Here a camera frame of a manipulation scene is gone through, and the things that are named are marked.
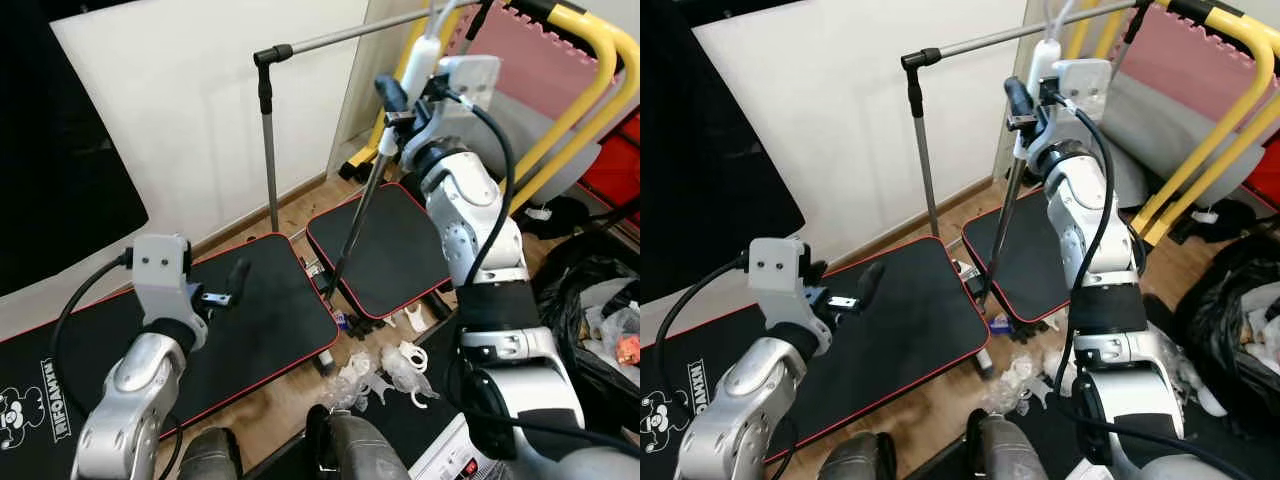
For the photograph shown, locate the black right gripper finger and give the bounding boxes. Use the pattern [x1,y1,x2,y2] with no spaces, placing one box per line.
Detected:
[374,74,411,127]
[1003,75,1037,131]

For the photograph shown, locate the silver garment rack black joints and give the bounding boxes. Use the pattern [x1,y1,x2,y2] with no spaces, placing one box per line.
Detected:
[900,0,1161,238]
[252,0,521,233]

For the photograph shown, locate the grey rolled vinyl mat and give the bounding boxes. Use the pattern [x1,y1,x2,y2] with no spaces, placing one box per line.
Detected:
[490,95,621,186]
[1100,95,1241,206]

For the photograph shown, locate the pink foam puzzle mat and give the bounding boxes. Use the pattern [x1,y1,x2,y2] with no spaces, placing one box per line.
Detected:
[1110,10,1256,121]
[455,10,601,131]

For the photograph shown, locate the large white board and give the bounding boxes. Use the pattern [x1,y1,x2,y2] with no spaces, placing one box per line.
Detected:
[48,0,373,263]
[690,0,1031,263]

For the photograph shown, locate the grey left robot leg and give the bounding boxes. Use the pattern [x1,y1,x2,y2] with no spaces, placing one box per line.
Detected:
[815,432,901,480]
[178,428,243,480]

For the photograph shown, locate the black flat panel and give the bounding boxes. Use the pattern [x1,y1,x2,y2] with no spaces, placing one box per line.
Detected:
[640,0,806,301]
[0,0,151,298]

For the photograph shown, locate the black plastic trash bag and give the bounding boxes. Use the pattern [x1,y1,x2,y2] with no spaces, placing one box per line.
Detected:
[535,235,641,421]
[1170,230,1280,441]

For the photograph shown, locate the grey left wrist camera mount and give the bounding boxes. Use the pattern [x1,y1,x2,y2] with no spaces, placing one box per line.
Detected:
[132,234,193,323]
[747,237,809,329]

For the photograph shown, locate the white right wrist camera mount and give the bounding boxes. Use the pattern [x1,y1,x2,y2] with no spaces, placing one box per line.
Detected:
[1050,58,1113,123]
[432,55,501,113]

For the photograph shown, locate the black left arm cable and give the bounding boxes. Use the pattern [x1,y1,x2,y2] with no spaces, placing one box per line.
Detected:
[652,255,751,341]
[50,250,136,416]

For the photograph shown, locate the yellow tubular frame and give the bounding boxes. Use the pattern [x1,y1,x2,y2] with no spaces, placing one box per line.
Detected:
[1140,95,1280,246]
[505,60,641,216]
[1060,0,1280,223]
[340,0,619,201]

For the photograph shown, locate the red folding table brown frame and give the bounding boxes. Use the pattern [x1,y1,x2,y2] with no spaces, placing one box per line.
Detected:
[580,110,641,226]
[1240,150,1280,216]

